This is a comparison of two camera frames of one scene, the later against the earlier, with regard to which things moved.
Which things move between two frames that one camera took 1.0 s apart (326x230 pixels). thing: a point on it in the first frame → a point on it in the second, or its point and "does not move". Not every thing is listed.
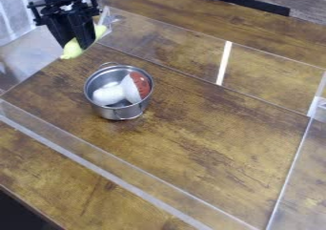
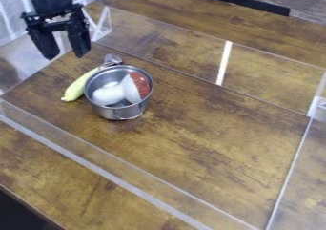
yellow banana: x=72 y=50 → x=76 y=87
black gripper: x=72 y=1 → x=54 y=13
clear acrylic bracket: x=104 y=28 does not move
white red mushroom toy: x=132 y=88 does not move
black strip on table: x=249 y=3 does not move
